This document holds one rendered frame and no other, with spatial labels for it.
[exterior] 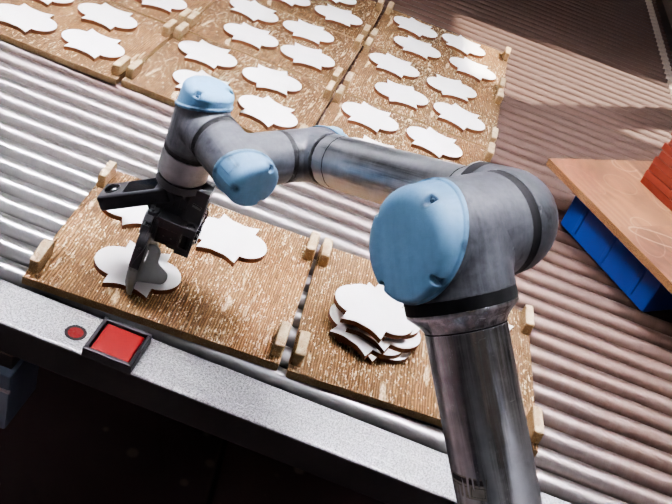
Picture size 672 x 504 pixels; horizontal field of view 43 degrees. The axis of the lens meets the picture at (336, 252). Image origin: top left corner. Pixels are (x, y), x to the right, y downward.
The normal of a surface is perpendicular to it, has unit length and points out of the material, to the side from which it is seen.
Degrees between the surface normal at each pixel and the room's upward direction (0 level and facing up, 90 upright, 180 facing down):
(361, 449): 0
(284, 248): 0
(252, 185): 93
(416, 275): 82
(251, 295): 0
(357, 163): 67
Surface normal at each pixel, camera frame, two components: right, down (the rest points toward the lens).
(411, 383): 0.29, -0.77
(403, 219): -0.78, 0.04
